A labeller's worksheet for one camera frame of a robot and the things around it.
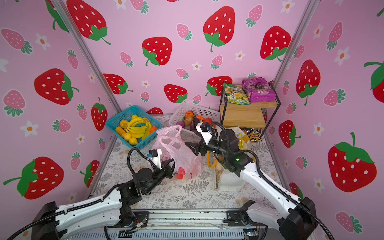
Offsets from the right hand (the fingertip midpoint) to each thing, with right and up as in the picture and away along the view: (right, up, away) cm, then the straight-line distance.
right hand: (189, 137), depth 67 cm
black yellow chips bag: (+41, +1, +31) cm, 52 cm away
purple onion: (-8, +8, +43) cm, 45 cm away
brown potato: (-4, +10, +43) cm, 45 cm away
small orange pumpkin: (-3, +16, +47) cm, 50 cm away
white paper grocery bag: (+21, -24, +8) cm, 33 cm away
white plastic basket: (+6, +15, +49) cm, 51 cm away
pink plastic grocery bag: (-1, -15, +7) cm, 16 cm away
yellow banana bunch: (-42, +5, +44) cm, 61 cm away
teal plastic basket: (-58, +7, +40) cm, 71 cm away
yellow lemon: (-41, -5, +33) cm, 53 cm away
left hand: (-6, -11, +3) cm, 13 cm away
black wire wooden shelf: (+47, +14, +42) cm, 65 cm away
